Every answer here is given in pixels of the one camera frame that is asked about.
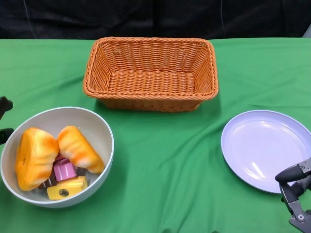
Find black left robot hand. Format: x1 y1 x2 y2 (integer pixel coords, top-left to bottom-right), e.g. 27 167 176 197
0 96 14 146

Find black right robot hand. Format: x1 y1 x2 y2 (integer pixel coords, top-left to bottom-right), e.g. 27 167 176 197
275 157 311 230

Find orange ring-shaped bread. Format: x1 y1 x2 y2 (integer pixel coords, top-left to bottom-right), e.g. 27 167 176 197
15 128 60 192

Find grey round bowl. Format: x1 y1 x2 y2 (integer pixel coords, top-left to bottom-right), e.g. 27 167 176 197
0 106 115 209

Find orange striped long bread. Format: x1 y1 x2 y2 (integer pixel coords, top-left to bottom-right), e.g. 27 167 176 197
57 126 105 175

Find lavender round plate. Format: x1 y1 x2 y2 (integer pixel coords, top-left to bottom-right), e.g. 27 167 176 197
220 109 311 194

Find pink white toy cake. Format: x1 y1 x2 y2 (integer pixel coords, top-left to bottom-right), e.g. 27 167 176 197
53 157 76 182

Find yellow toy cake slice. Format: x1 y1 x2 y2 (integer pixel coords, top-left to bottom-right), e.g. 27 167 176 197
47 176 88 200

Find orange wicker basket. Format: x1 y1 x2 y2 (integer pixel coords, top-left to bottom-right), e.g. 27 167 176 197
83 36 217 113

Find green tablecloth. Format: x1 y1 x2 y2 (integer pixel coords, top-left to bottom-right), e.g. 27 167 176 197
0 37 311 233

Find black backdrop curtain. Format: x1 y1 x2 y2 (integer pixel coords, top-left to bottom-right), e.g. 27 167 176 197
0 0 311 41

